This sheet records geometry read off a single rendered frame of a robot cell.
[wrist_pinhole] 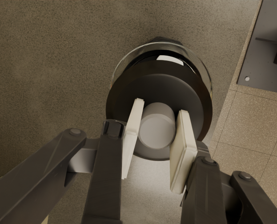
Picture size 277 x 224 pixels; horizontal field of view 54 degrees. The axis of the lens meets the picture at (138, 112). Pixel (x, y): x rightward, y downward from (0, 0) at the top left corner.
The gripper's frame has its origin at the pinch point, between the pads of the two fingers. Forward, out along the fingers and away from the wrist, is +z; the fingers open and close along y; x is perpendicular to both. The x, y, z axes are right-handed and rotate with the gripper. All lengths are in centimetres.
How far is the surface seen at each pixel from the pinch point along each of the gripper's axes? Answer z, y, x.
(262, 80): 125, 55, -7
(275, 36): 125, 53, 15
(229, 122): 127, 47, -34
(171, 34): 33.1, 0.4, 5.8
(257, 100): 127, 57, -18
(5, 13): 33.2, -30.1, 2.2
